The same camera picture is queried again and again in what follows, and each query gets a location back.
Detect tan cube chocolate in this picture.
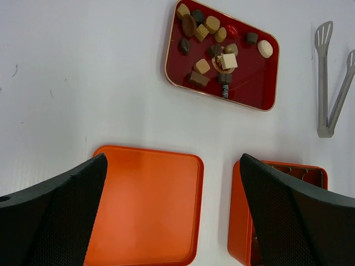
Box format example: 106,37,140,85
194,24,209,42

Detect white square chocolate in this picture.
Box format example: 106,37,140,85
219,53,238,70

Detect dark round chocolate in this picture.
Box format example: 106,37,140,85
191,9,205,25

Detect grey brown dome chocolate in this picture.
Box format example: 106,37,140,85
224,43,239,56

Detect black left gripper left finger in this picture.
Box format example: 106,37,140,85
1,154,108,265

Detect dark square chocolate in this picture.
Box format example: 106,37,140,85
218,73,232,85

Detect brown oval chocolate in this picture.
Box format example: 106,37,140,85
181,14,197,37

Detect orange box lid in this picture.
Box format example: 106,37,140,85
84,145,204,265

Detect dark cup chocolate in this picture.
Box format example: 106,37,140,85
246,32,258,45

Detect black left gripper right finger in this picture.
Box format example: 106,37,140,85
240,154,354,265

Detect tan oval chocolate top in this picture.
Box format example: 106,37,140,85
175,3,190,20

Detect dark almond chocolate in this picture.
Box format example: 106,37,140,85
178,37,190,55

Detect red rectangular tray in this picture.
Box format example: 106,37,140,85
164,1,280,111

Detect brown rectangular chocolate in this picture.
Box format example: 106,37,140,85
187,71,209,87

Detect orange chocolate box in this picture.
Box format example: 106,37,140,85
227,161,328,265

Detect tan fluted chocolate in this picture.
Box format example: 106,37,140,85
204,16,220,34

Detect tan square chocolate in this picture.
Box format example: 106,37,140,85
193,58,211,75

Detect metal serving tongs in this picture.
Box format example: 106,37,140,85
314,21,355,139

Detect dark star chocolate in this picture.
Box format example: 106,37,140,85
207,43,223,59

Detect red chocolate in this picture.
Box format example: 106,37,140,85
225,24,239,39

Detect tan round chocolate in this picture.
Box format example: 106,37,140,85
214,27,227,43

